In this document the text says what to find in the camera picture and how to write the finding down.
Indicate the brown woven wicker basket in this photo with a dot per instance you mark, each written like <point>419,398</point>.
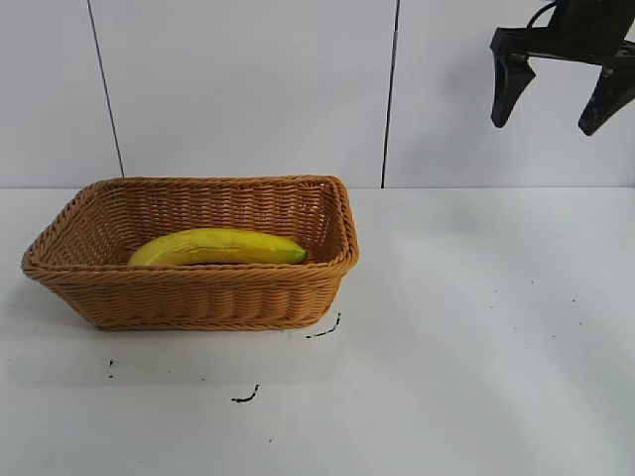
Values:
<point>198,297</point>

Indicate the yellow banana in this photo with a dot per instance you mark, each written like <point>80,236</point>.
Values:
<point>223,245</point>

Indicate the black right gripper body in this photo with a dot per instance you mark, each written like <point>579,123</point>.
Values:
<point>580,35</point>

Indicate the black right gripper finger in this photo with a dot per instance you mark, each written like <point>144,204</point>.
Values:
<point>511,84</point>
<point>610,99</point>

